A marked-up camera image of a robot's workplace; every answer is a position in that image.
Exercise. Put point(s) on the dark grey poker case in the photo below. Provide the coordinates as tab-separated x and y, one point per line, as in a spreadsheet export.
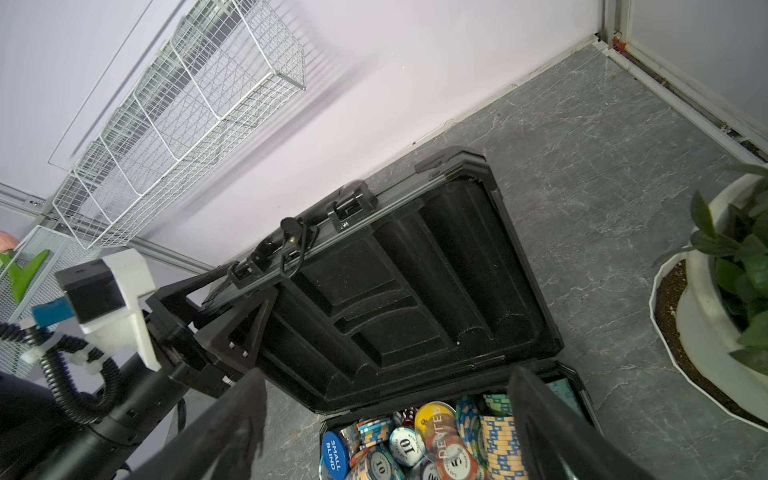
389	301

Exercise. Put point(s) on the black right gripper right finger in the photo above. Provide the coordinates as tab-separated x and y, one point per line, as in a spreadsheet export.
555	440

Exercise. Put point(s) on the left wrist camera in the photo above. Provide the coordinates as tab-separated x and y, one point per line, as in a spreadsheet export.
103	296

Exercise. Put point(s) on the pink artificial tulip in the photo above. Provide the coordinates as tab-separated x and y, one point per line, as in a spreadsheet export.
20	277

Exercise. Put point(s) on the green potted plant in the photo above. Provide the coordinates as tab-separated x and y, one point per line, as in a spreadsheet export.
740	263

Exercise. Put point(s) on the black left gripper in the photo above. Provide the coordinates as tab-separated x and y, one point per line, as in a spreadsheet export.
203	351

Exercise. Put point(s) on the multicolour chip stack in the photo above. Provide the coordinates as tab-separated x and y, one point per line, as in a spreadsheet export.
375	430

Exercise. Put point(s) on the blue small blind button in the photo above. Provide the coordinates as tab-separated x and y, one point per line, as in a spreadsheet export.
335	455

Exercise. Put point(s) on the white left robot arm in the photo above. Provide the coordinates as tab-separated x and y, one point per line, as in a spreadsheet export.
104	394

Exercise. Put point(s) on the aluminium frame corner post right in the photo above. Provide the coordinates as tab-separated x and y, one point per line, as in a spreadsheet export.
615	20

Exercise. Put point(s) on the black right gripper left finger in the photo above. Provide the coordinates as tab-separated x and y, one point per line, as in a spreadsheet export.
222	443

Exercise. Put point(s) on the white plant pot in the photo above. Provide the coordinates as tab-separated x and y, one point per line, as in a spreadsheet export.
688	312

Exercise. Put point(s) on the yellow dealer button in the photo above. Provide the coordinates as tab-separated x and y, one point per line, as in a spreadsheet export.
431	413

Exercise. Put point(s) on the white wire wall shelf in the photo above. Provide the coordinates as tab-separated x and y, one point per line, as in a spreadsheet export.
228	67

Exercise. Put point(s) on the orange blue chip stack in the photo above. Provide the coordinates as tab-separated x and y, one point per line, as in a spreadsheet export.
500	438

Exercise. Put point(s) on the red five chip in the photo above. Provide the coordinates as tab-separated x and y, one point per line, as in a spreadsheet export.
453	460

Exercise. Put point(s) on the white ten chip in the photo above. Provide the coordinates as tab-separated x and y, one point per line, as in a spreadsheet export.
406	447

